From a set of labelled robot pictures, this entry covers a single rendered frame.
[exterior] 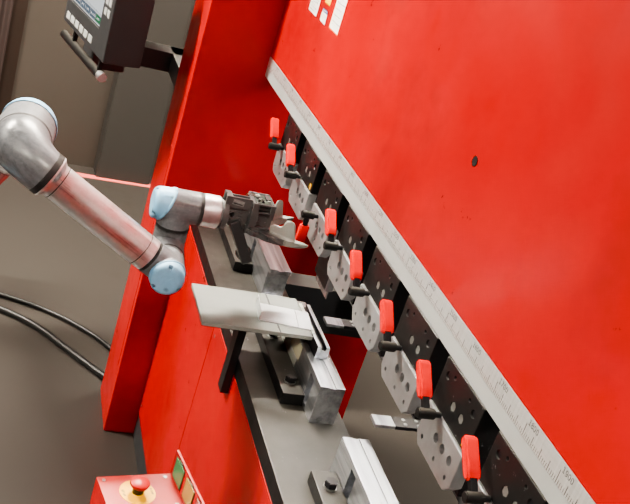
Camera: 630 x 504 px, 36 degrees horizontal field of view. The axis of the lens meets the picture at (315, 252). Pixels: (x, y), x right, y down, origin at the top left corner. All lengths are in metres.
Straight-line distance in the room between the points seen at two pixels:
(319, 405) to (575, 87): 1.01
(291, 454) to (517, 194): 0.83
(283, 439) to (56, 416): 1.54
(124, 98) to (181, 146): 2.42
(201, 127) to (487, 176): 1.54
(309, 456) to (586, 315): 0.92
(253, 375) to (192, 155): 0.95
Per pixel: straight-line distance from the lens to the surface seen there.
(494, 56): 1.62
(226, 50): 2.89
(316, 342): 2.20
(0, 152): 1.99
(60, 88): 5.46
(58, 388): 3.62
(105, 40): 2.97
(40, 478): 3.21
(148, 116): 5.41
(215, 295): 2.26
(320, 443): 2.09
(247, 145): 2.99
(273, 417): 2.12
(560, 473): 1.29
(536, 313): 1.37
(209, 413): 2.48
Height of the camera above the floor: 2.01
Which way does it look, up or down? 22 degrees down
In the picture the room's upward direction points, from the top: 18 degrees clockwise
